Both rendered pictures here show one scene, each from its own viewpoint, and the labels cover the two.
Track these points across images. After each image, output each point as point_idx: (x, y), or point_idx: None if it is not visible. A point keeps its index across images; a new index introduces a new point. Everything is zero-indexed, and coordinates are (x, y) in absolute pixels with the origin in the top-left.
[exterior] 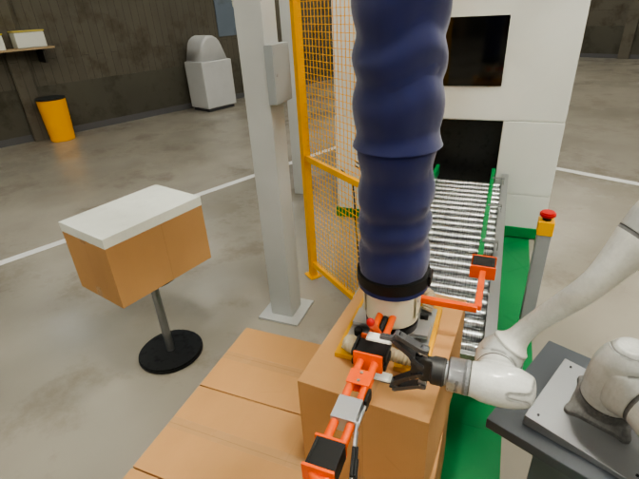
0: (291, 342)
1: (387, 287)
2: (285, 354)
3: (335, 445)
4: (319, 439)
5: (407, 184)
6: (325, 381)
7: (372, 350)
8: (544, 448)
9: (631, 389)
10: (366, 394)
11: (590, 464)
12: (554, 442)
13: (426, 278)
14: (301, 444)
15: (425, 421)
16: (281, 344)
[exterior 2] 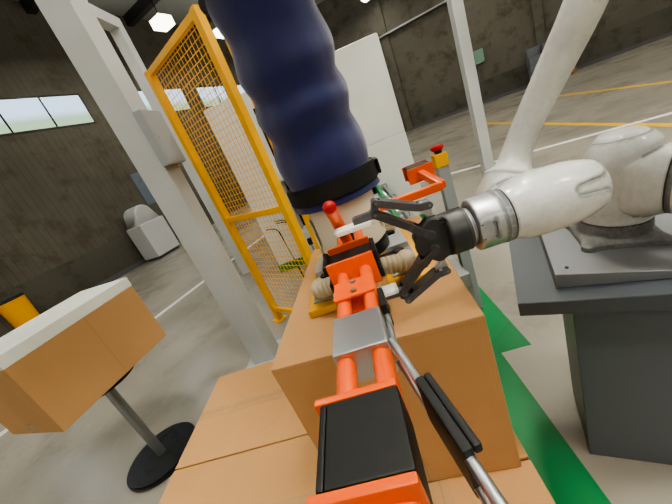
0: (271, 365)
1: (332, 181)
2: (269, 379)
3: (374, 401)
4: (331, 410)
5: (289, 7)
6: (311, 349)
7: (352, 256)
8: (603, 294)
9: (656, 165)
10: (379, 296)
11: (664, 280)
12: (606, 284)
13: (373, 160)
14: None
15: (477, 315)
16: (262, 372)
